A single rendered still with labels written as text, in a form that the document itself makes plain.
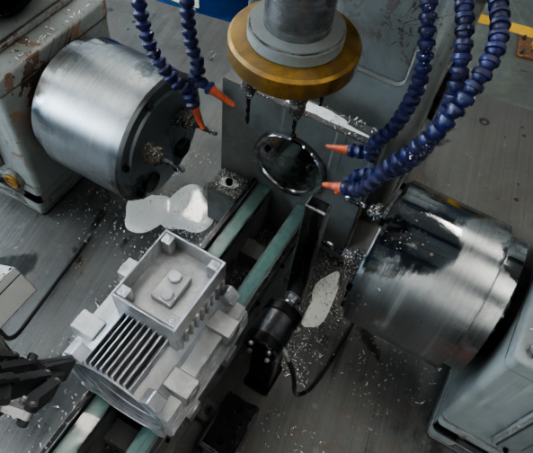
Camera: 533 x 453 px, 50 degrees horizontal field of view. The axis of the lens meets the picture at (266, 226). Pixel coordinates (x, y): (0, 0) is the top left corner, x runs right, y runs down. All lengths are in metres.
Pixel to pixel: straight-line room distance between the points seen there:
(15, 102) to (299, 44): 0.53
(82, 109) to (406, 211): 0.54
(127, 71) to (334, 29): 0.38
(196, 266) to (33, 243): 0.52
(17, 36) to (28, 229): 0.40
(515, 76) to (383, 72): 2.18
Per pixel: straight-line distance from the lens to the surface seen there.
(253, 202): 1.11
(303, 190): 1.07
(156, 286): 0.79
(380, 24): 0.96
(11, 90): 1.06
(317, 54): 0.74
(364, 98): 1.04
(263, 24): 0.77
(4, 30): 1.10
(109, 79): 0.99
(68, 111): 1.00
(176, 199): 1.26
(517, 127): 1.61
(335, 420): 1.07
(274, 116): 0.99
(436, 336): 0.85
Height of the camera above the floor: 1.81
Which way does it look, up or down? 56 degrees down
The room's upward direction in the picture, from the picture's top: 8 degrees clockwise
